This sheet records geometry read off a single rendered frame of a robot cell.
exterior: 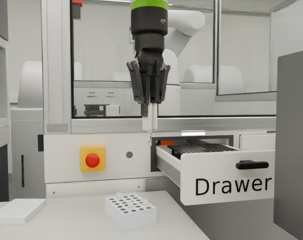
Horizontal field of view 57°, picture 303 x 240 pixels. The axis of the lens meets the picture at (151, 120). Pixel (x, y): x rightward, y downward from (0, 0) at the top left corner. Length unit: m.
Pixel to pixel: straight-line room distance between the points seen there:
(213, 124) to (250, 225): 0.39
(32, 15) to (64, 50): 3.39
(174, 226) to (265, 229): 0.55
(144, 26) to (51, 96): 0.36
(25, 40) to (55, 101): 3.35
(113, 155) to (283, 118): 0.49
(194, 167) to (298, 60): 0.30
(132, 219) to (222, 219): 0.47
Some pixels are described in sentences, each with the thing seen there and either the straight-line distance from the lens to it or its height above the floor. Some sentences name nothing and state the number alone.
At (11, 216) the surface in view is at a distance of 0.75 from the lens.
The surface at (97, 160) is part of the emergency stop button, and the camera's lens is 0.81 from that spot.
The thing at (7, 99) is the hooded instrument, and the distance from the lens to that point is 1.82.
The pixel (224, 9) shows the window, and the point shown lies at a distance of 1.04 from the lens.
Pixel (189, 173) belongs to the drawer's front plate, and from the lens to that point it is 0.61.
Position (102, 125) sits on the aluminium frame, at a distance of 0.87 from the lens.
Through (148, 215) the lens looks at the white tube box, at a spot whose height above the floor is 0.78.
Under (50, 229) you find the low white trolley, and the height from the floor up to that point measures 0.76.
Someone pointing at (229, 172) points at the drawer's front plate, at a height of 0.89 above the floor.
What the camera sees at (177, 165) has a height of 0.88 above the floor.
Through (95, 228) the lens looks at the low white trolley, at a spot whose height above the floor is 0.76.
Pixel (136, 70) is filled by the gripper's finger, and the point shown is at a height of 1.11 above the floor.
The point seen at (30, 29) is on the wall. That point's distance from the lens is 4.21.
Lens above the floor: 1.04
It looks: 3 degrees down
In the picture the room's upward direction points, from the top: straight up
